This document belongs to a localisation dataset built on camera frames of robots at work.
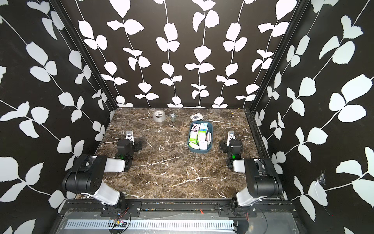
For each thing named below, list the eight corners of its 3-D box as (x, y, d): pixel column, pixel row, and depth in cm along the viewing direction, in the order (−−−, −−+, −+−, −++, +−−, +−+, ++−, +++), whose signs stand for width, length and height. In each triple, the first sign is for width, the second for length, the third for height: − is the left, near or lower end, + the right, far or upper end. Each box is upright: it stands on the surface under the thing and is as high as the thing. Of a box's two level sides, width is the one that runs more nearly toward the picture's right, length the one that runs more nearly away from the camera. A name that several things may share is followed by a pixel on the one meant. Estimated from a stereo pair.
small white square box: (193, 122, 115) (193, 120, 113) (190, 117, 118) (190, 115, 116) (203, 119, 117) (203, 117, 115) (199, 113, 121) (199, 112, 119)
